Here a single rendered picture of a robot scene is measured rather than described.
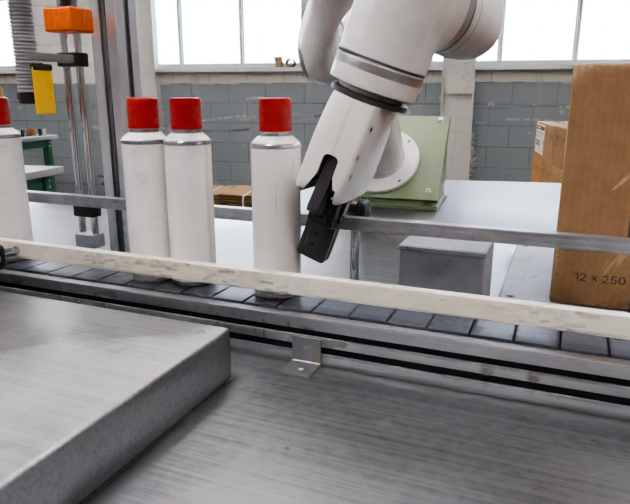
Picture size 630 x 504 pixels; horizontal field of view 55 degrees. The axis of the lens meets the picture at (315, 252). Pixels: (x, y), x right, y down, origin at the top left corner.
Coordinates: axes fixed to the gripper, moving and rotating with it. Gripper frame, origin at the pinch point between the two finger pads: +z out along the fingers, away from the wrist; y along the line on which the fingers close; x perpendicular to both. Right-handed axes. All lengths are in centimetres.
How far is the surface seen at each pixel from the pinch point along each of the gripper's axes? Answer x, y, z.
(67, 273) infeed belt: -27.1, 3.4, 16.6
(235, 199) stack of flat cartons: -180, -356, 135
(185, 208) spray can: -14.6, 2.3, 2.5
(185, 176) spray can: -15.6, 2.2, -0.8
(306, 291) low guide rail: 2.0, 4.4, 3.8
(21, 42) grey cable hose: -52, -9, -4
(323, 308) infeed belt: 3.8, 3.0, 5.3
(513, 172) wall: 0, -553, 62
